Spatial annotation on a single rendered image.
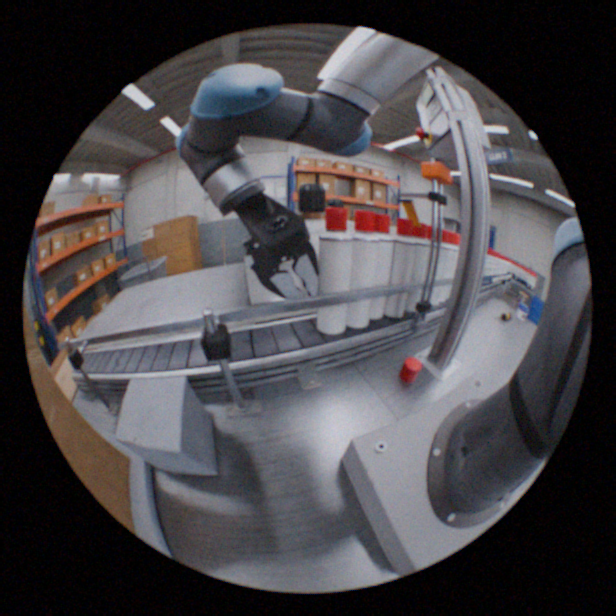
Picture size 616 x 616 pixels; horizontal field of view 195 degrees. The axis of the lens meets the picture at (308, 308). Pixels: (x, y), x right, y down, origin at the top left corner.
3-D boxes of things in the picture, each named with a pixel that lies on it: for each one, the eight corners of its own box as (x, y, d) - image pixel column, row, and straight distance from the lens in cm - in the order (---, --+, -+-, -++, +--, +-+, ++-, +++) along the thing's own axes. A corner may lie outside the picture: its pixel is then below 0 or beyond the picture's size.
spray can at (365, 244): (358, 314, 40) (367, 212, 35) (373, 326, 36) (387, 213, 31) (337, 319, 37) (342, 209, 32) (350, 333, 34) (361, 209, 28)
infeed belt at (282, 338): (478, 289, 117) (479, 282, 116) (489, 295, 115) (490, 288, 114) (89, 364, 66) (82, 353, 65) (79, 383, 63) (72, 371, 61)
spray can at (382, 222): (370, 307, 44) (379, 215, 39) (387, 317, 41) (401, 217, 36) (354, 312, 40) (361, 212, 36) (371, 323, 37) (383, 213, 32)
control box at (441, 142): (458, 164, 57) (446, 114, 67) (492, 150, 45) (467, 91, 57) (425, 152, 53) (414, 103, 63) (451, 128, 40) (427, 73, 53)
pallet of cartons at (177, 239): (206, 275, 445) (199, 215, 434) (199, 287, 368) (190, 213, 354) (163, 284, 485) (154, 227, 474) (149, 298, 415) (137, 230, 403)
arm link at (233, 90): (316, 76, 25) (268, 118, 31) (212, 59, 23) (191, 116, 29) (323, 113, 19) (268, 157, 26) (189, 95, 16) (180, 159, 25)
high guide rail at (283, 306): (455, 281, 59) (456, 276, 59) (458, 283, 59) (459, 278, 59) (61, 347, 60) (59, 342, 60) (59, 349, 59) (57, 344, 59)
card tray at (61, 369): (98, 349, 72) (93, 339, 71) (70, 409, 62) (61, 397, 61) (68, 353, 97) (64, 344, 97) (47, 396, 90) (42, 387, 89)
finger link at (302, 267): (318, 286, 36) (293, 246, 32) (332, 298, 31) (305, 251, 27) (304, 296, 36) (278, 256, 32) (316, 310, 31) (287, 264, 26)
